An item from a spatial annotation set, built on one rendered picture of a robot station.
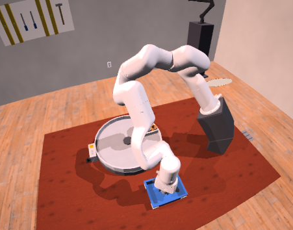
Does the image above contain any bronze bushing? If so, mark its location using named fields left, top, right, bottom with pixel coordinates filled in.
left=151, top=125, right=157, bottom=131

